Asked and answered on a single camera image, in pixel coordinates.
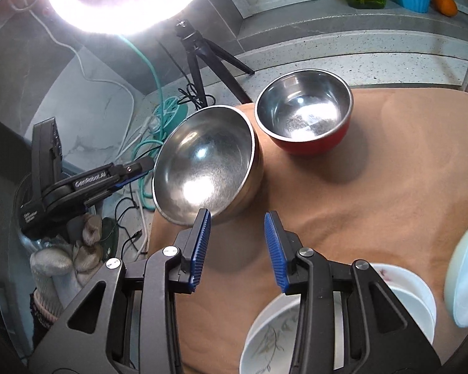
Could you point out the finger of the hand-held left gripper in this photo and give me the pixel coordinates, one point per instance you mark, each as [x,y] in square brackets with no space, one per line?
[101,198]
[138,166]

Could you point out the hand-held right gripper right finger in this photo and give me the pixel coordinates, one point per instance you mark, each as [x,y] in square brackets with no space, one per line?
[275,249]

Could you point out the stainless steel bowl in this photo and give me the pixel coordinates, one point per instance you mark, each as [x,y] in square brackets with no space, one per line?
[202,156]

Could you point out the dark green object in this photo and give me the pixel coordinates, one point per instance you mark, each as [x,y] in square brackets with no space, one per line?
[110,237]

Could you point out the orange towel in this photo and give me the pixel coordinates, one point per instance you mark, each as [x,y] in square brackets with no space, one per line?
[355,202]

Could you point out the red steel bowl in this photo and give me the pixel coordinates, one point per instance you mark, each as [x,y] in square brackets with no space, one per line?
[308,146]

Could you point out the orange fruit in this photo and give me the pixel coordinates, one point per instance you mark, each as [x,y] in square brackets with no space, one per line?
[444,3]

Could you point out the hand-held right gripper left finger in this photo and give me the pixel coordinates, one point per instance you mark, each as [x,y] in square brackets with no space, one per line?
[201,241]

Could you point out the person's left forearm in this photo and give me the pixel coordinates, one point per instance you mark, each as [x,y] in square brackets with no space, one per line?
[43,313]

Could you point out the white plate green leaf print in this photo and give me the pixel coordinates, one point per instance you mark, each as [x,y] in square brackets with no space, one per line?
[265,335]

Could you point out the person's left hand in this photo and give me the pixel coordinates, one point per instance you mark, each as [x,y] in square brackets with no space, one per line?
[50,263]

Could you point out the pale blue ceramic bowl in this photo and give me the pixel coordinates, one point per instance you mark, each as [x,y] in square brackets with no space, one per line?
[466,280]

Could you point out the white plate pink flower print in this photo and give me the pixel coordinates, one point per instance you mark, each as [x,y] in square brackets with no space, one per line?
[409,280]

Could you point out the black mini tripod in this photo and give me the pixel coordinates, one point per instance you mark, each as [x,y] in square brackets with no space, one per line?
[197,70]

